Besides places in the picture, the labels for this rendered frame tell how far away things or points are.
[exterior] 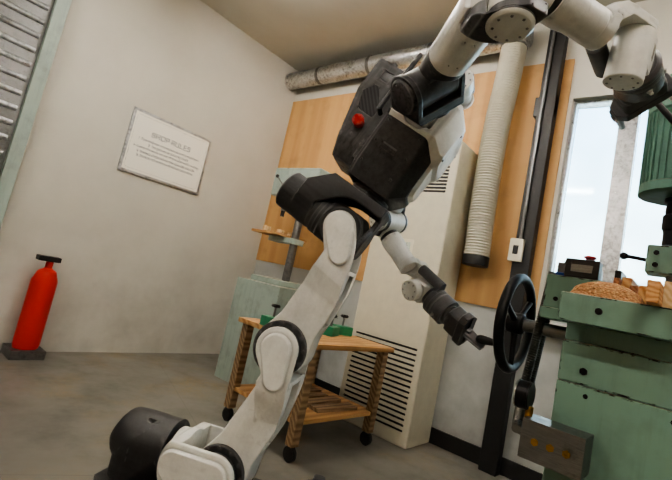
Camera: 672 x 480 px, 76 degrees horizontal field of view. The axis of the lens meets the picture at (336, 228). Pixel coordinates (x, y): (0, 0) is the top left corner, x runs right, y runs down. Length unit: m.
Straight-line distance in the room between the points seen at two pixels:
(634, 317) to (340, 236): 0.65
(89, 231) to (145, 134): 0.77
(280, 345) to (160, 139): 2.57
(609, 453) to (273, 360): 0.75
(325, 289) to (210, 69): 2.90
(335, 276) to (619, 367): 0.65
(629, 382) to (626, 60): 0.63
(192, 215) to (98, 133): 0.89
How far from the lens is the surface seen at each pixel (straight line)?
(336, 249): 1.11
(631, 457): 1.13
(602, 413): 1.13
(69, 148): 3.27
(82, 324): 3.42
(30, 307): 3.13
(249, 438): 1.25
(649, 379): 1.11
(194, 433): 1.34
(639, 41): 0.99
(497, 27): 0.84
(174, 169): 3.53
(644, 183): 1.35
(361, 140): 1.16
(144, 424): 1.37
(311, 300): 1.15
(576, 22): 0.89
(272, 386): 1.15
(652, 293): 0.98
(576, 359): 1.13
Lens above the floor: 0.82
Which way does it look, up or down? 7 degrees up
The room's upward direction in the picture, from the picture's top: 12 degrees clockwise
